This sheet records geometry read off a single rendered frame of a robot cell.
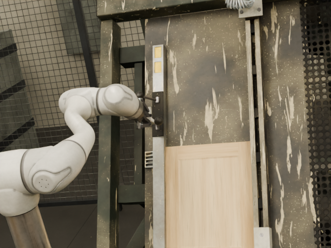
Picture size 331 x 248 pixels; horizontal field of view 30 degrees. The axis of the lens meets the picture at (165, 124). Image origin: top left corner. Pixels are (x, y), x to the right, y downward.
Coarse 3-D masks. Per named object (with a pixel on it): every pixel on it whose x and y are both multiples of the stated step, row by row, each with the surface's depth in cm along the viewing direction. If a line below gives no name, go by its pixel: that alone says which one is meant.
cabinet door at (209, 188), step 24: (216, 144) 260; (240, 144) 257; (168, 168) 263; (192, 168) 261; (216, 168) 258; (240, 168) 254; (168, 192) 261; (192, 192) 258; (216, 192) 255; (240, 192) 252; (168, 216) 259; (192, 216) 256; (216, 216) 253; (240, 216) 250; (168, 240) 256; (192, 240) 254; (216, 240) 251; (240, 240) 248
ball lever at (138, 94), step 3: (135, 93) 261; (138, 93) 260; (141, 93) 261; (138, 96) 260; (141, 96) 260; (144, 96) 263; (147, 96) 265; (150, 99) 266; (153, 99) 267; (156, 99) 268; (159, 99) 268; (156, 102) 268; (159, 102) 268
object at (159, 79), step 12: (156, 60) 274; (156, 84) 272; (156, 144) 265; (156, 156) 264; (156, 168) 263; (156, 180) 262; (156, 192) 260; (156, 204) 259; (156, 216) 258; (156, 228) 257; (156, 240) 256
